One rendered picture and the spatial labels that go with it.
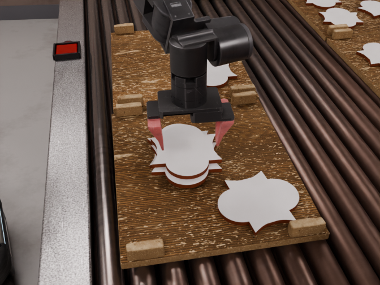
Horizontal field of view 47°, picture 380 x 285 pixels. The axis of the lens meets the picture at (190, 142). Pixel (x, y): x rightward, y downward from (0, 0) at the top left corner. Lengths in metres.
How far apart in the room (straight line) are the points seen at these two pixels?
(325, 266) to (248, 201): 0.17
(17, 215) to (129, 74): 1.18
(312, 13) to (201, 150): 0.83
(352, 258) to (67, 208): 0.50
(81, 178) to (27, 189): 1.38
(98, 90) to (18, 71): 2.13
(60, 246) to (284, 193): 0.40
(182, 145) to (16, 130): 1.89
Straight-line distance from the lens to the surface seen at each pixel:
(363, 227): 0.83
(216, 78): 1.11
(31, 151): 2.47
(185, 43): 0.64
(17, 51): 3.50
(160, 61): 1.20
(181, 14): 0.67
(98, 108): 1.06
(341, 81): 1.23
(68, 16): 1.58
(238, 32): 0.69
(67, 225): 0.81
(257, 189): 0.81
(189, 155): 0.82
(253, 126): 0.97
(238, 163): 0.87
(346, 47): 1.35
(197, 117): 0.70
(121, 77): 1.14
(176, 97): 0.69
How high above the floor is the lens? 1.52
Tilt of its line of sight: 40 degrees down
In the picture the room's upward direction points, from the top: straight up
